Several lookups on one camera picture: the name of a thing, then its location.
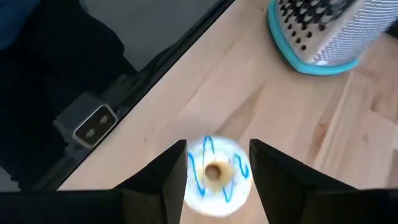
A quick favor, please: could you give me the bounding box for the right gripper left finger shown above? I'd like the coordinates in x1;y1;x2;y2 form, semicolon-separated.
113;139;188;224

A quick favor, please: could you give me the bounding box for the small grey stereo camera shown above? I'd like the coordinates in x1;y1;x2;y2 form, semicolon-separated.
52;93;119;149

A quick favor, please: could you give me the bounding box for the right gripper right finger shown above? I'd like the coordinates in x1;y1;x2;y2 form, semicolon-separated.
249;139;357;224

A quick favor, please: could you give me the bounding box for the white donut blue icing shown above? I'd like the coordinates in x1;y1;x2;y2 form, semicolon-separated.
183;134;252;218

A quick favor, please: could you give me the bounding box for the black aluminium table frame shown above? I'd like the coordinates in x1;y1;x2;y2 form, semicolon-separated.
18;0;236;191

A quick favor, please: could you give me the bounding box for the teal box grater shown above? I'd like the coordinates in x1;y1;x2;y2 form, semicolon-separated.
266;0;398;77

